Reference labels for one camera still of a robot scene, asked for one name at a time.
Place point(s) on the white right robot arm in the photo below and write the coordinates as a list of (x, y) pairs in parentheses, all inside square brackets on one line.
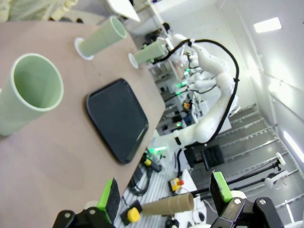
[(213, 118)]

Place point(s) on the black controller box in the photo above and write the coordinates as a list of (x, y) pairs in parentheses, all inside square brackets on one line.
[(212, 156)]

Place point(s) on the black box yellow button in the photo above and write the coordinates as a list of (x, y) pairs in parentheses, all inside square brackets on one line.
[(133, 214)]

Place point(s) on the rectangular ceiling light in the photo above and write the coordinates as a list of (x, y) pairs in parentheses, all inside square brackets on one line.
[(267, 25)]

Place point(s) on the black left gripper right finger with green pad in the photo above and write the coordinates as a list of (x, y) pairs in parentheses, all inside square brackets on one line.
[(222, 190)]

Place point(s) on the yellow box red button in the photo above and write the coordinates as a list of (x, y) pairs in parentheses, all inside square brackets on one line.
[(174, 184)]

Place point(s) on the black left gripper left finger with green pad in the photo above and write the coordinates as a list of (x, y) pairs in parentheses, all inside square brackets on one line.
[(109, 204)]

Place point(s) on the black plastic tray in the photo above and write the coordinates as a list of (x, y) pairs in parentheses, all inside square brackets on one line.
[(116, 118)]

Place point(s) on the white rectangular table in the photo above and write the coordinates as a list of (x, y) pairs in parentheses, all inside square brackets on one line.
[(123, 8)]

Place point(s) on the pale green plastic cup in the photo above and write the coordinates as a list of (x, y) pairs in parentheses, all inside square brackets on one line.
[(147, 52), (14, 114), (99, 41)]

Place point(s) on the brown cardboard tube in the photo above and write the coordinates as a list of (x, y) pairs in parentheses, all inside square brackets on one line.
[(171, 204)]

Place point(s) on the white scalloped paper coaster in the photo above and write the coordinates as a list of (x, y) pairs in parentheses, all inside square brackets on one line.
[(76, 45), (131, 59)]

